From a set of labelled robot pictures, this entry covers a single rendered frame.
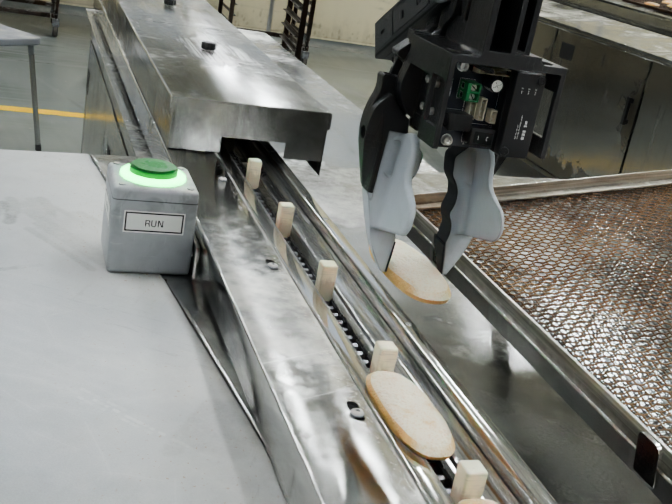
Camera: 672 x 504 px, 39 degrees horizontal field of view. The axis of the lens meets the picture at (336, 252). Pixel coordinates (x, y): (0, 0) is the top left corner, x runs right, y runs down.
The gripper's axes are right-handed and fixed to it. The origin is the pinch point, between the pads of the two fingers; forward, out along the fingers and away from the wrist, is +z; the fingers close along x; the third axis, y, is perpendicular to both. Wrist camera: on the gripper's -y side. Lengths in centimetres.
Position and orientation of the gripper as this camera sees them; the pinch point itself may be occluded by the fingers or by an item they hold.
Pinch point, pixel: (412, 248)
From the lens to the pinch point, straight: 61.8
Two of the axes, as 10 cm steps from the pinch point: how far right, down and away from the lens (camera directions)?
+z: -1.7, 9.2, 3.5
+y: 2.9, 3.9, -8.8
